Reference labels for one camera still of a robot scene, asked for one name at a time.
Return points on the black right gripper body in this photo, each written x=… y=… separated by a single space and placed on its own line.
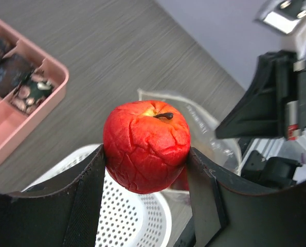
x=291 y=95

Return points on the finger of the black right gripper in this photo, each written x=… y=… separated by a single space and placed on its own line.
x=258 y=114

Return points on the white perforated plastic basket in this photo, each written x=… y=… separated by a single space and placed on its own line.
x=129 y=219

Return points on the bright red apple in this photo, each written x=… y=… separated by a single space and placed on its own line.
x=146 y=144

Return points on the black patterned rolled sock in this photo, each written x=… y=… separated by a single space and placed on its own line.
x=13 y=70

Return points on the black white speckled sock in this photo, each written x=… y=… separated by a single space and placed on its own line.
x=31 y=92

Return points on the clear polka dot zip bag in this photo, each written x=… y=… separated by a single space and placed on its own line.
x=224 y=152

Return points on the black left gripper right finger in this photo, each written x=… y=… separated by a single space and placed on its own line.
x=229 y=210

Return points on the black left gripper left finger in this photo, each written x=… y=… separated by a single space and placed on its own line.
x=61 y=211

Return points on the pink divided organizer tray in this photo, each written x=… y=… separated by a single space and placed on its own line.
x=15 y=126

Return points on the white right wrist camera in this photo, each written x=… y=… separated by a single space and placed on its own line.
x=287 y=18

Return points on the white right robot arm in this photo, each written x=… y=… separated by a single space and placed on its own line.
x=262 y=166

